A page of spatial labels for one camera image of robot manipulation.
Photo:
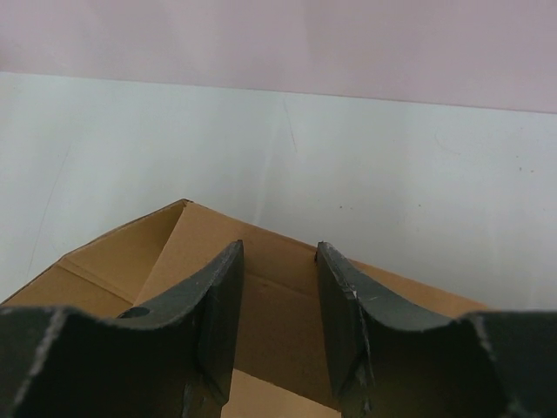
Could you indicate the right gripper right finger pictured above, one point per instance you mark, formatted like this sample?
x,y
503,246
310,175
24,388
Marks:
x,y
388,357

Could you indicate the cardboard box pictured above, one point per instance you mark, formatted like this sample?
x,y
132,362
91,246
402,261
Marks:
x,y
280,363

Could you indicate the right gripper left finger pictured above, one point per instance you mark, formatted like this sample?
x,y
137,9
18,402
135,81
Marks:
x,y
171,356

